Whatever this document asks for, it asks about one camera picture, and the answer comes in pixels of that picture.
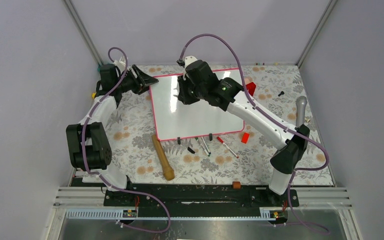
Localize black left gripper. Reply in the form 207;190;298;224
115;64;159;95

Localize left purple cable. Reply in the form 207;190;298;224
80;46;172;234

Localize blue whiteboard marker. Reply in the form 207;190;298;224
200;136;211;156

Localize gold toy microphone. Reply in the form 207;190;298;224
151;134;175;181

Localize silver toy microphone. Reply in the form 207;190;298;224
295;96;308;127

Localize large red block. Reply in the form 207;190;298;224
245;82;257;97

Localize small red block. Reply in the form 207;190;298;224
241;132;250;144

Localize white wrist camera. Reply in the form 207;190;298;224
183;55;198;69
113;56;129;72

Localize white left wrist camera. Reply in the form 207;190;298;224
113;56;129;72

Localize small brown cube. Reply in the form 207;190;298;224
232;181;242;189

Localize pink framed whiteboard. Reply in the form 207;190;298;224
149;73;245;141

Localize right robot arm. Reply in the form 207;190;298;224
177;56;310;206

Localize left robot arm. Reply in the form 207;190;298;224
65;63;159;206

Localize red whiteboard marker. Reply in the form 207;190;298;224
216;136;239;159

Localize black marker cap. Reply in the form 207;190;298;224
187;147;196;154

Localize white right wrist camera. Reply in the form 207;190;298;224
183;55;198;69

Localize green whiteboard marker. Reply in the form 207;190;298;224
195;137;211;157

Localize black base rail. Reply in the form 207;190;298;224
71;177;301;218

